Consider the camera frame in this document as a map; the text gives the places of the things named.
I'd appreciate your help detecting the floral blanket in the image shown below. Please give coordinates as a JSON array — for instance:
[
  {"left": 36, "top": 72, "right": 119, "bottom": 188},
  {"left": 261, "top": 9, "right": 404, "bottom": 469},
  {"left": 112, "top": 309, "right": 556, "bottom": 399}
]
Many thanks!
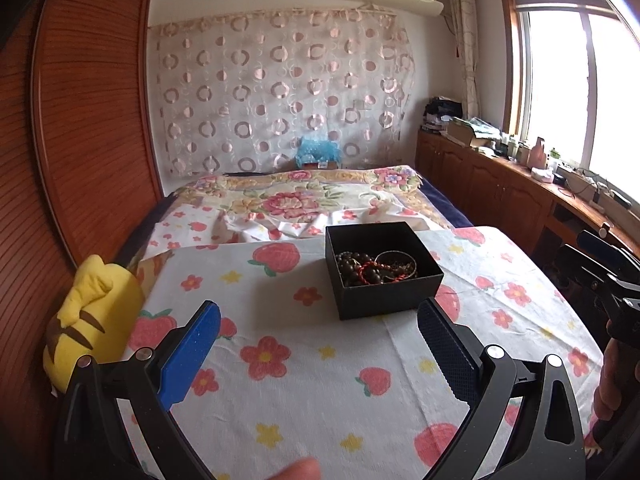
[{"left": 170, "top": 165, "right": 451, "bottom": 241}]

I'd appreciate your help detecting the person's left hand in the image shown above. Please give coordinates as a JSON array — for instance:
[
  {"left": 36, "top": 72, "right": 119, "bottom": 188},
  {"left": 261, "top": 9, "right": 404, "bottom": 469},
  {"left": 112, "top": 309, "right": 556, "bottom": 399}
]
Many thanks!
[{"left": 270, "top": 459, "right": 322, "bottom": 480}]

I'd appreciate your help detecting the sheer circle pattern curtain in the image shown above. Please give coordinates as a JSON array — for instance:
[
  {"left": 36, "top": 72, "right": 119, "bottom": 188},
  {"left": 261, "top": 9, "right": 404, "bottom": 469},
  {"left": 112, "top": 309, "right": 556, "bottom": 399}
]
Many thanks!
[{"left": 147, "top": 7, "right": 418, "bottom": 178}]

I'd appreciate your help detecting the person's right hand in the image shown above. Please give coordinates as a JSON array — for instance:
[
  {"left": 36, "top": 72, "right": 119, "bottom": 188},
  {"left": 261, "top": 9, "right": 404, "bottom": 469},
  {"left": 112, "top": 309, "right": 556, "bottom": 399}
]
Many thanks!
[{"left": 595, "top": 327, "right": 640, "bottom": 421}]

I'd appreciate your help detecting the yellow plush toy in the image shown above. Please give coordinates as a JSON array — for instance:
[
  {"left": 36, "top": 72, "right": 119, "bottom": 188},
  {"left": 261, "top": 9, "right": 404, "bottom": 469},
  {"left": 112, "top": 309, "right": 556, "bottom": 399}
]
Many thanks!
[{"left": 42, "top": 255, "right": 146, "bottom": 396}]

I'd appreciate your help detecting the beige patterned window curtain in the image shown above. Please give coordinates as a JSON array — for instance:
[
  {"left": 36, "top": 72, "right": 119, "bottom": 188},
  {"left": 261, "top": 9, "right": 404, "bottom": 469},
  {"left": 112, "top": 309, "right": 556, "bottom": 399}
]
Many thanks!
[{"left": 446, "top": 0, "right": 481, "bottom": 126}]

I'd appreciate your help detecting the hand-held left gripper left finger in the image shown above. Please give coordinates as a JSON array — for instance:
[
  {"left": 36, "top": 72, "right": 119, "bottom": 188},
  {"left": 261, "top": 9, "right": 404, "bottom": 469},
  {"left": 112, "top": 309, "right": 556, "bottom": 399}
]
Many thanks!
[{"left": 52, "top": 300, "right": 222, "bottom": 480}]

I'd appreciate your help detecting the cardboard box with papers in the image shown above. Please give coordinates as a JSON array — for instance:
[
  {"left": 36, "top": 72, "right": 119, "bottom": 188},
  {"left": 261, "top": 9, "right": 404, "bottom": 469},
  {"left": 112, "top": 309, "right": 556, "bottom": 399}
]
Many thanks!
[{"left": 446, "top": 116, "right": 502, "bottom": 150}]

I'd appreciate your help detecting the blue plastic bag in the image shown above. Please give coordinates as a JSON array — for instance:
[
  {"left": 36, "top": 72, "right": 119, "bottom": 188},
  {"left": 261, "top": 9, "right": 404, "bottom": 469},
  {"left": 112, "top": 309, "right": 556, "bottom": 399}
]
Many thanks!
[{"left": 295, "top": 136, "right": 341, "bottom": 168}]

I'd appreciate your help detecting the wooden cabinet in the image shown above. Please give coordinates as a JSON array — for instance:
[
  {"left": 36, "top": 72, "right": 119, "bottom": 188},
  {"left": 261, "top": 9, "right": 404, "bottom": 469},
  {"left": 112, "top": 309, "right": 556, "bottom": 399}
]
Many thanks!
[{"left": 416, "top": 127, "right": 640, "bottom": 261}]

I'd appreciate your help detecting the white fruit flower print cloth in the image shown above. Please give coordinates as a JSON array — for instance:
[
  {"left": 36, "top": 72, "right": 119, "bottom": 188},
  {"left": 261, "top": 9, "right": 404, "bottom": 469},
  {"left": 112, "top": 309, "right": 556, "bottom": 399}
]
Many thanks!
[{"left": 122, "top": 225, "right": 608, "bottom": 480}]

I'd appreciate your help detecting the dark wooden bead bracelet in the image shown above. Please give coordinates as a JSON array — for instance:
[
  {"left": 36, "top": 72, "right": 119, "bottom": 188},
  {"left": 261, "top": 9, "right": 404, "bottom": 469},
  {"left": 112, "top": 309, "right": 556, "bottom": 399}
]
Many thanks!
[{"left": 336, "top": 252, "right": 381, "bottom": 288}]

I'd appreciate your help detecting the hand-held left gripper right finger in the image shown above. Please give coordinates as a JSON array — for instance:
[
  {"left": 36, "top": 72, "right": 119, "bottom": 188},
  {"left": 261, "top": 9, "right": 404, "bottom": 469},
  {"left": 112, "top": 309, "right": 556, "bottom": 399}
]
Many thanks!
[{"left": 416, "top": 297, "right": 586, "bottom": 480}]

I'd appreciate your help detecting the window with wooden frame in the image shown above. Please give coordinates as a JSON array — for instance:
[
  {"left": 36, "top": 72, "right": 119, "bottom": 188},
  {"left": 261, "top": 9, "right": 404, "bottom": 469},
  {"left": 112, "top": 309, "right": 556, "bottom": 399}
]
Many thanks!
[{"left": 497, "top": 0, "right": 640, "bottom": 201}]

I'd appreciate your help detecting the white strawberry print sheet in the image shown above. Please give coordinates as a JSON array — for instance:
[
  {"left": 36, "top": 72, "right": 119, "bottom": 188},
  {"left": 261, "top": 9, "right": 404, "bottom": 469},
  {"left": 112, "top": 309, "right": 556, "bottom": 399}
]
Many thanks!
[{"left": 150, "top": 205, "right": 333, "bottom": 251}]

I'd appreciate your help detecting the dark clothes pile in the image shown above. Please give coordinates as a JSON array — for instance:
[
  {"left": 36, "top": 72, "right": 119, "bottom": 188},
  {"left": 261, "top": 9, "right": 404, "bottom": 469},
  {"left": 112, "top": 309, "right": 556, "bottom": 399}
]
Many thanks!
[{"left": 424, "top": 97, "right": 463, "bottom": 133}]

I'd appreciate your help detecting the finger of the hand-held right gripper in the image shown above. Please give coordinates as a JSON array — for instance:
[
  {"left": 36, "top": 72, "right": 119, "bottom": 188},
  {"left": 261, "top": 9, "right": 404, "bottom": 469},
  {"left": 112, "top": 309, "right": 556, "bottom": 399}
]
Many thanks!
[
  {"left": 556, "top": 245, "right": 621, "bottom": 306},
  {"left": 576, "top": 230, "right": 640, "bottom": 281}
]

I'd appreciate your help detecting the black jewelry box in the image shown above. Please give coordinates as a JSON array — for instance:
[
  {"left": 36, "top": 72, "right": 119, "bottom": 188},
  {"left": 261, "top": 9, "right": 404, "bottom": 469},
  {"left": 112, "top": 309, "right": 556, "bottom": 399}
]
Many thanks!
[{"left": 325, "top": 221, "right": 445, "bottom": 321}]

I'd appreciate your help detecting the dark blue bedsheet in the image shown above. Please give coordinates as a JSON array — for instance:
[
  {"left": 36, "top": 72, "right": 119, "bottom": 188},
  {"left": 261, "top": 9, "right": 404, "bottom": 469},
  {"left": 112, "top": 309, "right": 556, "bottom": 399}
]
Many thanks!
[{"left": 417, "top": 175, "right": 475, "bottom": 231}]

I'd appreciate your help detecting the red cord bracelet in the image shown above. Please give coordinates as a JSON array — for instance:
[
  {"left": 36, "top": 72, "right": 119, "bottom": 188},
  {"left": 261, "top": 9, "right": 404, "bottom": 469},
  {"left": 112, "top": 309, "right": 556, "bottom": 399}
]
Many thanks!
[{"left": 360, "top": 259, "right": 388, "bottom": 286}]

